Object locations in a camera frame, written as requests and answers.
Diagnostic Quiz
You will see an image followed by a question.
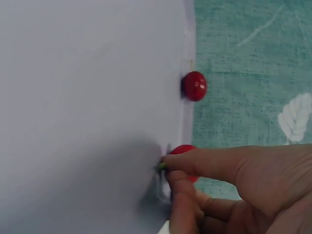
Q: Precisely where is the person's right hand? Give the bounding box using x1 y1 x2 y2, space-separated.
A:
160 143 312 234

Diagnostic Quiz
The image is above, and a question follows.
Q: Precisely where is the green pen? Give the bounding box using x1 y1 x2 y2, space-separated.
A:
153 161 169 172

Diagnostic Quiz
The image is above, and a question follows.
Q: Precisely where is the red glossy round ball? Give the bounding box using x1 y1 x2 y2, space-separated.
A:
180 71 208 102
169 144 201 184

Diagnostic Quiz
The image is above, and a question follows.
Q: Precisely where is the white paper sheet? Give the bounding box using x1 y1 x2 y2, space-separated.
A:
0 0 195 234

